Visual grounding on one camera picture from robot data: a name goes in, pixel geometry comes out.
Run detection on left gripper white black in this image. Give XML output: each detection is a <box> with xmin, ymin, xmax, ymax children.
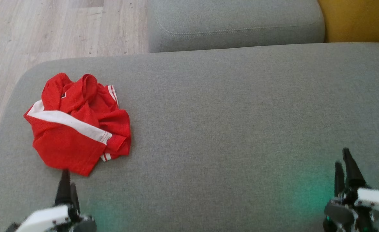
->
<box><xmin>15</xmin><ymin>169</ymin><xmax>81</xmax><ymax>232</ymax></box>

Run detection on mustard yellow upholstered panel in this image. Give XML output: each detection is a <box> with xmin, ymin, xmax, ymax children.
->
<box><xmin>318</xmin><ymin>0</ymin><xmax>379</xmax><ymax>44</ymax></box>

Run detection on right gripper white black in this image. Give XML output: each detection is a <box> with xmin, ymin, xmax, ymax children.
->
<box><xmin>334</xmin><ymin>148</ymin><xmax>379</xmax><ymax>232</ymax></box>

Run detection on red white basketball jersey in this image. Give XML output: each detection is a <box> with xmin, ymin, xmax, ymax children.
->
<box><xmin>23</xmin><ymin>72</ymin><xmax>132</xmax><ymax>177</ymax></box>

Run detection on grey sofa cushion with seam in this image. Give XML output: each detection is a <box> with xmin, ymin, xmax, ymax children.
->
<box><xmin>148</xmin><ymin>0</ymin><xmax>326</xmax><ymax>53</ymax></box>

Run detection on grey fabric sofa seat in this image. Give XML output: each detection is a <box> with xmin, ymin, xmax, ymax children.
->
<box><xmin>0</xmin><ymin>42</ymin><xmax>379</xmax><ymax>232</ymax></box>

